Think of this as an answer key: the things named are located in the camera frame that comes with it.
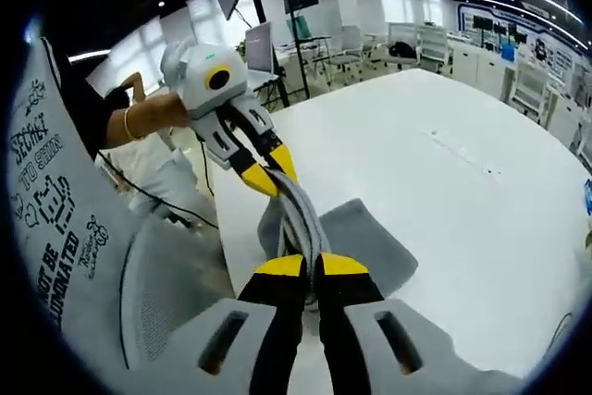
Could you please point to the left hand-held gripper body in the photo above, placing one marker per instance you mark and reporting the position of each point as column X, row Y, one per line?
column 203, row 76

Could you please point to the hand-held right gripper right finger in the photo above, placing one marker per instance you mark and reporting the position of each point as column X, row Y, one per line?
column 370, row 344

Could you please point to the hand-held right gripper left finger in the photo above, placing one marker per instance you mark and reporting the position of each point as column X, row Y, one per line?
column 217, row 349

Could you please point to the grey towel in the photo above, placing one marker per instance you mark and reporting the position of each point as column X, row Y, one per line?
column 370, row 247

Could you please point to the person's left hand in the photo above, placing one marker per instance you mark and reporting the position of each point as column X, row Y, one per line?
column 162, row 113

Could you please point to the small potted plant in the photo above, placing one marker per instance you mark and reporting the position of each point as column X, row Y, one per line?
column 241, row 50

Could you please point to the grey display panel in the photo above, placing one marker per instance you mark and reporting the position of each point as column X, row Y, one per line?
column 259, row 48

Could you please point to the black pole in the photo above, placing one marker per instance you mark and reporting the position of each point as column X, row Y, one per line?
column 266, row 39

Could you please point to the grey mesh office chair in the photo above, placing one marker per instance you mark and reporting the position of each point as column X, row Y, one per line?
column 176, row 284

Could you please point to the teal panel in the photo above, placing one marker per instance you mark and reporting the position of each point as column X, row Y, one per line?
column 299, row 27

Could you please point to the black sleeve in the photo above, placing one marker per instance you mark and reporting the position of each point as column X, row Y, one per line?
column 88, row 113

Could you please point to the black bag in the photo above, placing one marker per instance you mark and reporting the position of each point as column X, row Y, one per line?
column 403, row 50

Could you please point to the printed white shirt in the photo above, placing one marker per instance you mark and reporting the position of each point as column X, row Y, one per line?
column 55, row 210

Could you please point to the group of white office chairs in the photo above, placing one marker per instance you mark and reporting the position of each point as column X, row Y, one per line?
column 432, row 43

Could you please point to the white tabletop socket strip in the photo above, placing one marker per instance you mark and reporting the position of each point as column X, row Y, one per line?
column 462, row 154

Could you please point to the blue bin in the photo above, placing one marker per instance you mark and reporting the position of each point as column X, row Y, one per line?
column 509, row 53

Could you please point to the blue box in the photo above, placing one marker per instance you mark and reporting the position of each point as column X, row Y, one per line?
column 588, row 196

